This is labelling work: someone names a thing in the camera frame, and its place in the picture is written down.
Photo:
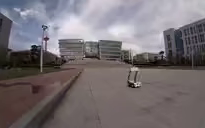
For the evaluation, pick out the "wide stone stairs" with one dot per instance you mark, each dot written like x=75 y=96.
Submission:
x=96 y=64

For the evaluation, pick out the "small grey building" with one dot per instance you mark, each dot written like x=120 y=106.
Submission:
x=126 y=55

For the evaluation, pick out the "white terraced building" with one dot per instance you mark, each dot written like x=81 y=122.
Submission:
x=71 y=48

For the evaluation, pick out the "small white wheeled robot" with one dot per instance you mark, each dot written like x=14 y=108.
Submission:
x=134 y=78

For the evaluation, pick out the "low pale building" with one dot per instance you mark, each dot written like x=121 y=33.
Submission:
x=146 y=57

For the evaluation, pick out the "red and white tower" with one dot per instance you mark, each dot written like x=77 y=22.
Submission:
x=46 y=41

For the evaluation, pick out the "white lamp pole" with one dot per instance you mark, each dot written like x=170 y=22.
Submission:
x=41 y=53

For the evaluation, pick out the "grey paved plaza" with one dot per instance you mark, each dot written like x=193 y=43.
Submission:
x=163 y=100

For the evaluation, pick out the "grey stone kerb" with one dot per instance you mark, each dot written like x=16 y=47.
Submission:
x=43 y=110

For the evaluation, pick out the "low dark building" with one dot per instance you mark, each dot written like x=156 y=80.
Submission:
x=26 y=57

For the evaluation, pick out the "row of trees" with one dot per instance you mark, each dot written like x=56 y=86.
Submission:
x=183 y=60

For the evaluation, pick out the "grass strip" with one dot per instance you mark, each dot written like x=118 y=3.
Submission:
x=13 y=73

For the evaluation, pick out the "red brick strip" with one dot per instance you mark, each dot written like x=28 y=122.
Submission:
x=13 y=100

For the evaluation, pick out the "large grey windowed building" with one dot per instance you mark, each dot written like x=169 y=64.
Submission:
x=196 y=36

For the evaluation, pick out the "tall grey building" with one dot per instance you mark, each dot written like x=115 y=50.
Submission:
x=3 y=33

